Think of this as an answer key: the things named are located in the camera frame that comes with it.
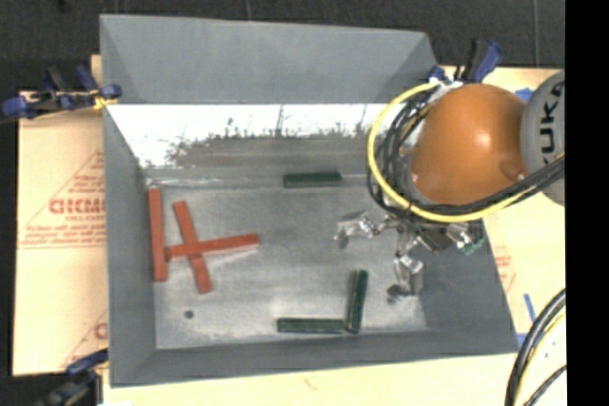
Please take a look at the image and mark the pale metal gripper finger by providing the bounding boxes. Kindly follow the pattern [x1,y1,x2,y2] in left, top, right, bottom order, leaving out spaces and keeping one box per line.
[386,253,425,300]
[334,210,383,249]

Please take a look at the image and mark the dark green flat block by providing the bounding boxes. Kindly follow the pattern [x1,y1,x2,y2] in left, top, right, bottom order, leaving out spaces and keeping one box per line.
[276,317,347,336]
[282,170,344,190]
[344,269,369,335]

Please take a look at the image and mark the red-brown flat block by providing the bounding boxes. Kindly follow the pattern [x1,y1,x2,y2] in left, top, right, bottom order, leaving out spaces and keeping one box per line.
[147,186,170,283]
[171,200,214,296]
[163,233,262,263]

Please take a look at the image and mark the grey metal bin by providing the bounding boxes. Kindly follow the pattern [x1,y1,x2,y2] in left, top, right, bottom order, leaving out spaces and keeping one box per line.
[98,13,520,387]

